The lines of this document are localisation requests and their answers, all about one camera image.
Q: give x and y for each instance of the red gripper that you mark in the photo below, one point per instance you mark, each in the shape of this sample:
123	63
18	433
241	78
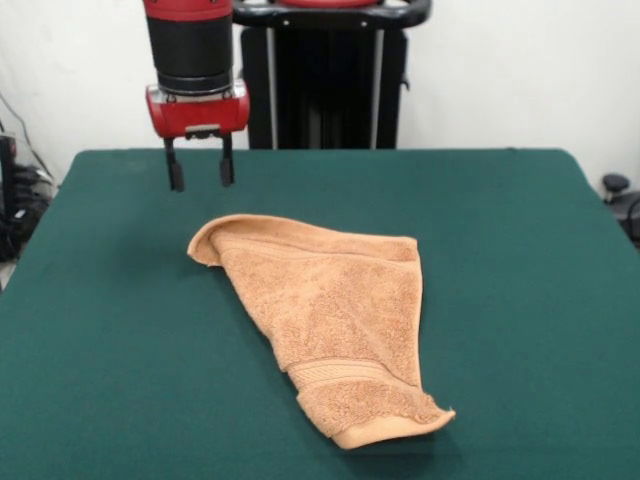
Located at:
200	115

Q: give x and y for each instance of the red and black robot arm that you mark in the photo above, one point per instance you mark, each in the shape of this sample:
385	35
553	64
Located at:
192	42

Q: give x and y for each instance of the dark green table cloth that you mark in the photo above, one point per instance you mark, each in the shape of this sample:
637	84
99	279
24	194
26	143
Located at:
125	325

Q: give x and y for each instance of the black equipment pile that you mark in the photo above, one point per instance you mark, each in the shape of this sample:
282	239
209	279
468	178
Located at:
20	200

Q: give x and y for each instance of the tan terry towel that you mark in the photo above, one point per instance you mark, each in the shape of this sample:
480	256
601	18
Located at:
325	310

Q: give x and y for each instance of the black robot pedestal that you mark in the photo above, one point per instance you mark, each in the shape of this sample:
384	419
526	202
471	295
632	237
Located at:
325	85

